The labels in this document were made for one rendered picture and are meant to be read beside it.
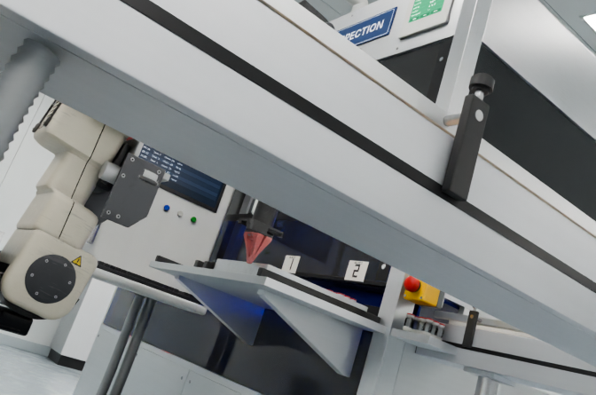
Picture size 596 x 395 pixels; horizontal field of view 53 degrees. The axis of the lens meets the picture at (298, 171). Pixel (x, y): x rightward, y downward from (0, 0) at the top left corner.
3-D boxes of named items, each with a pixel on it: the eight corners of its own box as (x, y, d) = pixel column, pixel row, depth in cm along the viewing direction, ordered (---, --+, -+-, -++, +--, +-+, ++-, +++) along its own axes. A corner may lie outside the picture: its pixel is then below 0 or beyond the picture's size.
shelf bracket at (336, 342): (342, 375, 162) (356, 327, 166) (349, 377, 160) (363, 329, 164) (240, 340, 145) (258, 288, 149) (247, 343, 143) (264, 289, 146)
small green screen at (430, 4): (399, 40, 210) (414, -10, 216) (447, 23, 192) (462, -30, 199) (397, 38, 209) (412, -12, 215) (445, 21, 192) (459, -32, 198)
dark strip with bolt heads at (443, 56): (376, 280, 169) (443, 41, 192) (388, 282, 165) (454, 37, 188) (373, 280, 168) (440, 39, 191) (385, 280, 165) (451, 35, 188)
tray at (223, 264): (306, 308, 180) (309, 296, 181) (364, 319, 159) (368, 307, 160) (212, 271, 163) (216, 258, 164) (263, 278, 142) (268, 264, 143)
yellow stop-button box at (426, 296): (420, 306, 160) (427, 280, 162) (441, 309, 154) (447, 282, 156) (401, 297, 156) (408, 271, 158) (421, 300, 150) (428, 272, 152)
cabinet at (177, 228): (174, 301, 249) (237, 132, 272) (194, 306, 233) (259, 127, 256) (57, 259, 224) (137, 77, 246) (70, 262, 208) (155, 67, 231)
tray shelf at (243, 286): (265, 311, 218) (267, 305, 218) (405, 343, 161) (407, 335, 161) (148, 266, 194) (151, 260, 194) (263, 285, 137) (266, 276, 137)
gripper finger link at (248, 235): (271, 271, 147) (283, 234, 149) (247, 261, 143) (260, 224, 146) (257, 268, 152) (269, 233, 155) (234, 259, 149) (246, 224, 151)
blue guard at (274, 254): (135, 252, 323) (148, 221, 328) (388, 282, 165) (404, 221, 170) (134, 252, 323) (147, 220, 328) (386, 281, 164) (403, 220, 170)
